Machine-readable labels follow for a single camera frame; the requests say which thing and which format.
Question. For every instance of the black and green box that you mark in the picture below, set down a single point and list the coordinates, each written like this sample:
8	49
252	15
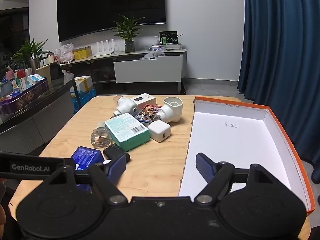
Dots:
168	38

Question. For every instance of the orange and white cardboard box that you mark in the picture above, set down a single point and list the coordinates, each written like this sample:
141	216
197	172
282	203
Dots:
230	140

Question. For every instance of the colourful card game box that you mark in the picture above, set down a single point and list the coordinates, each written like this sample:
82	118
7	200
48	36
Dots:
147	113

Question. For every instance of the black square box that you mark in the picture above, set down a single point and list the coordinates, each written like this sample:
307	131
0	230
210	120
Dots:
55	70

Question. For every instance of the white cabinet drawer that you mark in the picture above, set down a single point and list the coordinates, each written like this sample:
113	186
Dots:
147	68

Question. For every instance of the dark blue curtain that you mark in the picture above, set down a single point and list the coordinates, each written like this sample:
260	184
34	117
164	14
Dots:
282	55

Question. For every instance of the steel tumbler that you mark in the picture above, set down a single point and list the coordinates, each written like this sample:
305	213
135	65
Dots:
34	65

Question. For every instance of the purple patterned tin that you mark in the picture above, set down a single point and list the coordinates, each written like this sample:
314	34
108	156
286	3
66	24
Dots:
27	96

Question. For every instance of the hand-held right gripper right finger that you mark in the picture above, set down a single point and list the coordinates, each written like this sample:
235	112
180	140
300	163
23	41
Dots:
204	166

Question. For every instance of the long tv cabinet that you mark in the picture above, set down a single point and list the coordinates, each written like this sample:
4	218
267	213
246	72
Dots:
100	66

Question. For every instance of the yellow cardboard box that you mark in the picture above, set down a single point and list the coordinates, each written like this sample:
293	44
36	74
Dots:
82	53

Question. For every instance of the white cube usb charger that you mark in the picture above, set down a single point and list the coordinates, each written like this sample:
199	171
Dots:
158	131

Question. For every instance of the dark curved counter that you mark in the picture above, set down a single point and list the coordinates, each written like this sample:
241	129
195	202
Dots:
32	127

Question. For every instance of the white box with phone print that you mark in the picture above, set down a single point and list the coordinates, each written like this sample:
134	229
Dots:
145	99

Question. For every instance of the leafy green plant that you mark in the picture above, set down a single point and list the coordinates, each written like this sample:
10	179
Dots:
30	48

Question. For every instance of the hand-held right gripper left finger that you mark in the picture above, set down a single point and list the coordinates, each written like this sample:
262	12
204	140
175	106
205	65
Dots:
117	167

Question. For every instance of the blue plastic bags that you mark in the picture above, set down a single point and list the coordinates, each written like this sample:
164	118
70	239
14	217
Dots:
83	98

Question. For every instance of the black power adapter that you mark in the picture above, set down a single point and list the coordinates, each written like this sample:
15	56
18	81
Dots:
113	151

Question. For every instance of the white and yellow carton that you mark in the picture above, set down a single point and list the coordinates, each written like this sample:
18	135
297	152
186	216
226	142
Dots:
83	83

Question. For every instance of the large black television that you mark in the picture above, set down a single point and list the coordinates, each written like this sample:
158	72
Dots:
110	7

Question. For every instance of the white router with antennas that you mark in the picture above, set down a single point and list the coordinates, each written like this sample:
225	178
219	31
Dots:
105	48

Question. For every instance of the white plug adapter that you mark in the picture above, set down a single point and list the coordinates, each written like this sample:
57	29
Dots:
125	106

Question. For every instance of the white plastic bag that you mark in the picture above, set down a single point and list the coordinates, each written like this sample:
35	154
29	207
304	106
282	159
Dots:
65	53

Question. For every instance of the blue and white medicine box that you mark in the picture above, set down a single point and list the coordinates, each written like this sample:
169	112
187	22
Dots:
36	79

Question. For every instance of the blue printed box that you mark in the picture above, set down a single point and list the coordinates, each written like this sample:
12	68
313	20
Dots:
86	156

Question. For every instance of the potted plant in dark vase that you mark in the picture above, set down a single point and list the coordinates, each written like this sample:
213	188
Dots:
130	45

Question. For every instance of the teal green box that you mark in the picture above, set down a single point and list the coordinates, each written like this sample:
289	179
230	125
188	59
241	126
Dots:
126	130

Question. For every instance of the white lamp socket adapter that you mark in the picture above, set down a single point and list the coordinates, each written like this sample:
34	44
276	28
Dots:
172	110

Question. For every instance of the tan cardboard box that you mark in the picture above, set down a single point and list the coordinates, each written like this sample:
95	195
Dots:
44	73

